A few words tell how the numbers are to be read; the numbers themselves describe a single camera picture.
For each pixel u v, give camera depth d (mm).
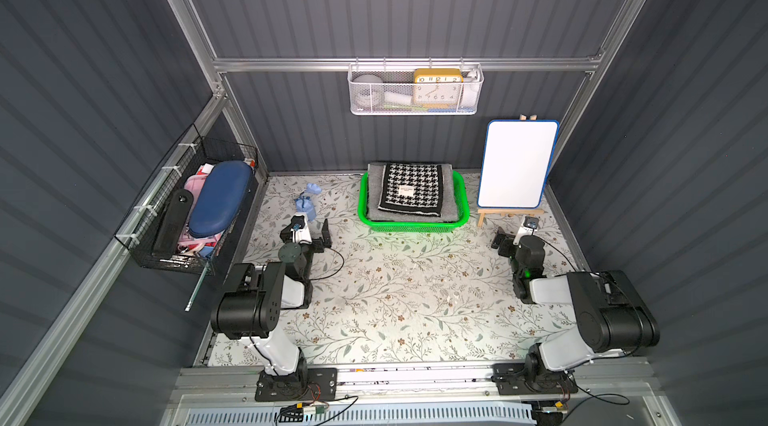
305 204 1003
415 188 962
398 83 912
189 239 633
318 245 841
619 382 739
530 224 802
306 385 722
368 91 834
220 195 665
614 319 450
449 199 984
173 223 640
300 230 773
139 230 607
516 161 909
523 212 1056
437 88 891
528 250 714
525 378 723
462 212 985
